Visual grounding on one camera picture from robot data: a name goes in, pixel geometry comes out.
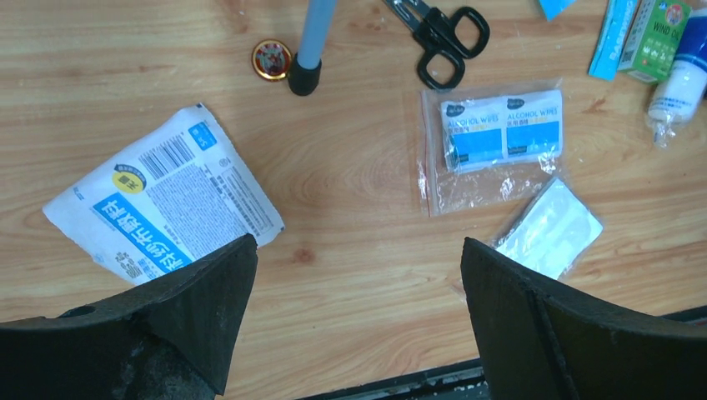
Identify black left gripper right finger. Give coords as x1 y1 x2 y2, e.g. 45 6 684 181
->
460 238 706 399

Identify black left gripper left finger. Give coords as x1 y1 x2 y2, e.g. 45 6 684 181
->
1 235 258 399

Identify alcohol wipes zip bag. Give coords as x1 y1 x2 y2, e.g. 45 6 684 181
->
418 78 567 217

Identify white blue bottle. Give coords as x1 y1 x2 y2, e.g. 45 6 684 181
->
647 5 706 148

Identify large blue cotton packet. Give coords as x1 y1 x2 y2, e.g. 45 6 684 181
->
538 0 575 21

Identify green wind oil box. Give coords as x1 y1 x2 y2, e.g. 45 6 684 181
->
618 0 693 83

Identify white pad in plastic bag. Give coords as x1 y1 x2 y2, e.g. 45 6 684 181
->
494 177 604 279

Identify white blue gauze packet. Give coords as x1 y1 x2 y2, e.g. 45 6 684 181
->
43 103 285 285

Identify blue bandage strip packet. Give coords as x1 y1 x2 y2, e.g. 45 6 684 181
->
588 0 639 82

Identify small red gold tin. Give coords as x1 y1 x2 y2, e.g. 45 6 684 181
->
251 39 293 82

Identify black handled scissors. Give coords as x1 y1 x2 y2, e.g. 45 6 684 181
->
384 0 490 91

